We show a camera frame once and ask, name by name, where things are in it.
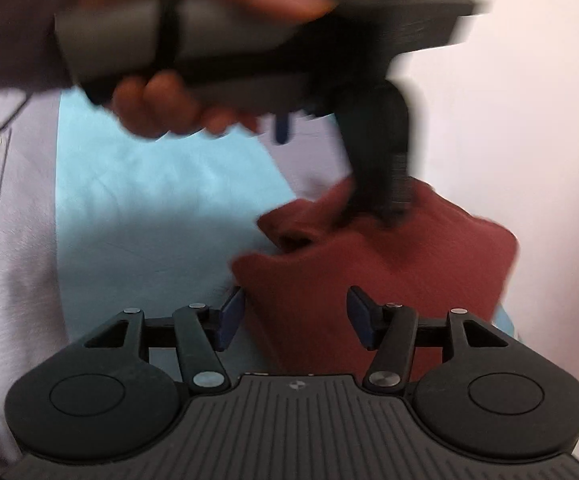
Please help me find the dark red knit sweater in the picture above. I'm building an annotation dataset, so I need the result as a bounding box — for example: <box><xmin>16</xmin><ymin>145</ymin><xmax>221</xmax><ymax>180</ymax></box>
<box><xmin>232</xmin><ymin>179</ymin><xmax>518</xmax><ymax>377</ymax></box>

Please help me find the blue grey patterned bedsheet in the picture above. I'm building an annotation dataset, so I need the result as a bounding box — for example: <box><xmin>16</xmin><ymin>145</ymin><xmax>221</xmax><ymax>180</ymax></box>
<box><xmin>0</xmin><ymin>84</ymin><xmax>521</xmax><ymax>466</ymax></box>

